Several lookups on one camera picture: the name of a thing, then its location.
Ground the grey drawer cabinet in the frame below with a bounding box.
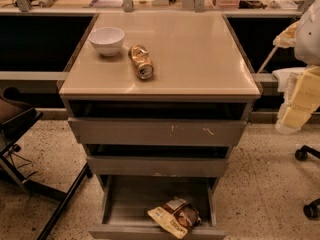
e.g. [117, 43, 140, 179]
[56, 10, 264, 240]

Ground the grey drawer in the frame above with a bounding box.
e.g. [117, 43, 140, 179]
[90, 176, 225, 240]
[68, 117, 246, 146]
[87, 156, 228, 177]

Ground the grey top drawer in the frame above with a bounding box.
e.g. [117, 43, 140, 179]
[68, 117, 246, 146]

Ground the white ceramic bowl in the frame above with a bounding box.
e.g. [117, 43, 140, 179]
[88, 27, 125, 56]

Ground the crushed gold soda can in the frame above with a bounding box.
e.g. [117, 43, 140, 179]
[128, 45, 154, 80]

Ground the brown chip bag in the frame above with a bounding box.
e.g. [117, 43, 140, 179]
[147, 197, 202, 239]

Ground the white curved chair armrest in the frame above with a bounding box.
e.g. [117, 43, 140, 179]
[272, 67, 304, 92]

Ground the grey middle drawer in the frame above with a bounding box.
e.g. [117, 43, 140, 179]
[87, 156, 228, 177]

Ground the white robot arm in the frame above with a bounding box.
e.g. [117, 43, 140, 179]
[294, 0, 320, 65]

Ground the black chair on left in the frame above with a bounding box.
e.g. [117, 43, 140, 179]
[0, 86, 94, 240]

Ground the black office chair base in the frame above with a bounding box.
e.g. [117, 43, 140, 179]
[294, 144, 320, 219]

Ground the grey bottom drawer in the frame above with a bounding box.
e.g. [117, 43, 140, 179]
[90, 176, 225, 240]

